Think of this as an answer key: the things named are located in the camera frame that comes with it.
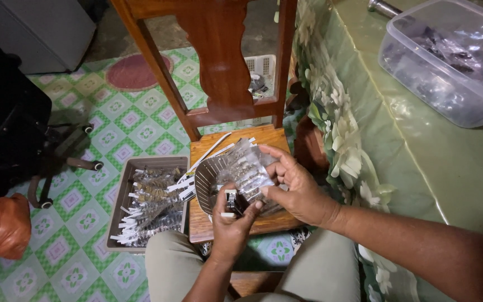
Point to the person's right hand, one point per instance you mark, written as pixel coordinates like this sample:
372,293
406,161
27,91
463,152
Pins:
308,197

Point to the person's left hand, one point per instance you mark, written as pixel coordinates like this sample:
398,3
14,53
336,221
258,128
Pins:
229,235

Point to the black silver stapler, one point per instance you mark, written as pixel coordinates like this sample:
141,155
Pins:
235,201

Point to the bundle of clear packets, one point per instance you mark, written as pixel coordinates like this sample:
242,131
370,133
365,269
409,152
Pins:
248,172

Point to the black white patterned slipper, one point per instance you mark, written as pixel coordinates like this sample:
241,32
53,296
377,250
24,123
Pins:
299,239

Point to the wooden stool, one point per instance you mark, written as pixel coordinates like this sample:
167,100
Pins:
254,283

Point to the brown perforated plastic basket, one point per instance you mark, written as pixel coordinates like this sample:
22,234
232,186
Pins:
203,184

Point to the person's beige trousers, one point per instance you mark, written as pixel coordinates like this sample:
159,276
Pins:
321,268

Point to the white paper header strips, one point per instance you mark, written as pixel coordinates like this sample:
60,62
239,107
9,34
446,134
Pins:
201,161

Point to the heap of white-topped clear packets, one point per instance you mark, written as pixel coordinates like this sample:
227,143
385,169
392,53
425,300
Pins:
153,205

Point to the green floral plastic tablecloth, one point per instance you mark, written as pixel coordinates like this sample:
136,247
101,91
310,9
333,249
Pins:
413,159

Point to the grey plastic tray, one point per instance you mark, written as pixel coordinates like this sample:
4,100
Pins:
118,201

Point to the white slotted plastic basket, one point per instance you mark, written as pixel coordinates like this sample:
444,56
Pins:
262,67

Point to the brown wooden chair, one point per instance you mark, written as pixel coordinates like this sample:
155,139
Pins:
220,63

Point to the red oval floor mat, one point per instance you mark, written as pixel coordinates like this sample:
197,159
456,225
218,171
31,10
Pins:
132,71

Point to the clear plastic storage container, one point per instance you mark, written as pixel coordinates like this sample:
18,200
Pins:
447,63

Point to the silver metal rod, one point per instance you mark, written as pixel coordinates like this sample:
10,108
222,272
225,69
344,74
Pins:
382,6

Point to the orange plastic bag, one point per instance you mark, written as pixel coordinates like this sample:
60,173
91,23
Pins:
0,226

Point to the black wheeled office chair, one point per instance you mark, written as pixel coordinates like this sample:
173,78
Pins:
6,126

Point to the grey cabinet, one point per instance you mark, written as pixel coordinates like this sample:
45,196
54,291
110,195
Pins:
36,29

